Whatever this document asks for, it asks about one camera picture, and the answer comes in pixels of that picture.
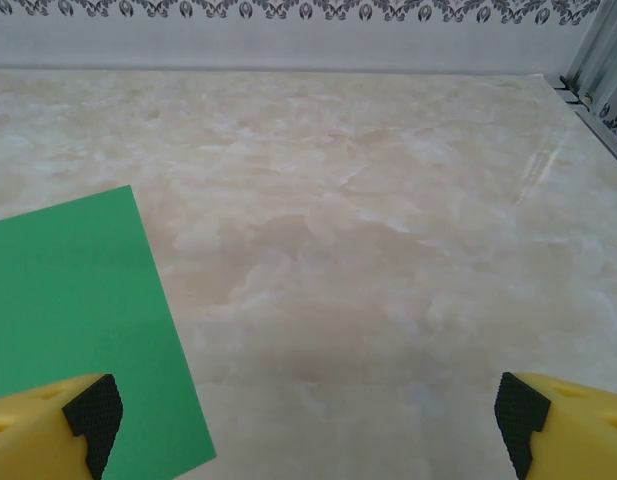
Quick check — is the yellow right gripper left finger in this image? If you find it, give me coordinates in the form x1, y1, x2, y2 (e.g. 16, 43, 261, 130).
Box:
0, 372, 125, 480

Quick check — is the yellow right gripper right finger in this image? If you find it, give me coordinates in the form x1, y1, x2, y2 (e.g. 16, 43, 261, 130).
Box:
493, 371, 617, 480

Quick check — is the green paper sheet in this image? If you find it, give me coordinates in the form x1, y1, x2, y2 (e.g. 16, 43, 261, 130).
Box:
0, 184, 218, 480

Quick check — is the aluminium side rail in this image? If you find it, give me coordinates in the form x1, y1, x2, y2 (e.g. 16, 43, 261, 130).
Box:
552, 73, 617, 174

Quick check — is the aluminium frame post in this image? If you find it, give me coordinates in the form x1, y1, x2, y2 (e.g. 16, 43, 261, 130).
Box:
566, 0, 617, 109

